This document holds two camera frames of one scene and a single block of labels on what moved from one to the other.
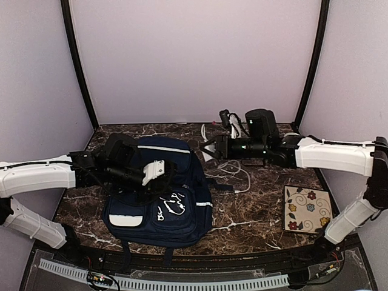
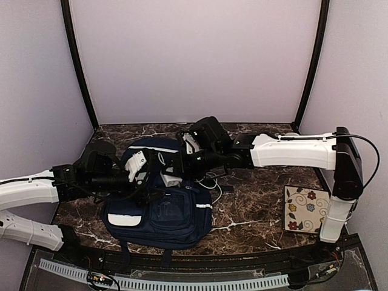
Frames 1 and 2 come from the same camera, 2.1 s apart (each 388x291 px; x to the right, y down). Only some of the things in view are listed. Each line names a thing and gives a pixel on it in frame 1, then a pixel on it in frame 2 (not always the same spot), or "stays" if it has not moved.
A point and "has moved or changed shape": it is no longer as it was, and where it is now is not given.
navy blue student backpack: (173, 212) stays
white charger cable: (204, 134) has moved or changed shape
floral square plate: (305, 210) stays
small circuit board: (98, 279) stays
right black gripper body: (224, 145) -> (184, 168)
